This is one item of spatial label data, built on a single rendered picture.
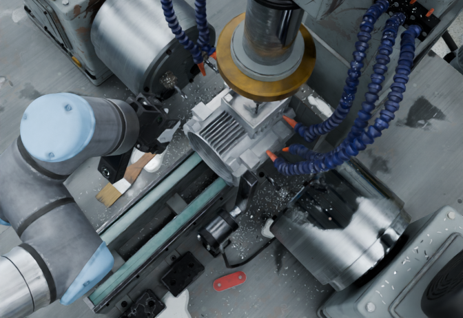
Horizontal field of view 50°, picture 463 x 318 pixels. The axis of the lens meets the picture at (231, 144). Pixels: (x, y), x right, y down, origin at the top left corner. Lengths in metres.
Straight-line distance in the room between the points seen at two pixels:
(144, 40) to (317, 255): 0.59
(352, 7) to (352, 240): 0.44
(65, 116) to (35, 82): 0.88
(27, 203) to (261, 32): 0.42
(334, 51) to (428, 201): 0.56
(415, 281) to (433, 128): 0.64
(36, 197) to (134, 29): 0.53
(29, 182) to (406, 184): 1.03
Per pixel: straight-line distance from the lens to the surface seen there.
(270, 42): 0.79
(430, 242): 1.04
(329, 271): 1.03
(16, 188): 0.74
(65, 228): 0.72
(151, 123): 0.86
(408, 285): 1.01
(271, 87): 0.86
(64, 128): 0.67
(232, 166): 1.06
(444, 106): 1.59
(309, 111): 1.08
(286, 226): 1.03
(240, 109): 1.08
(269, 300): 1.31
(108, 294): 1.21
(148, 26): 1.13
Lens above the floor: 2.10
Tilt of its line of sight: 70 degrees down
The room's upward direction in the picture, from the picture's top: 7 degrees clockwise
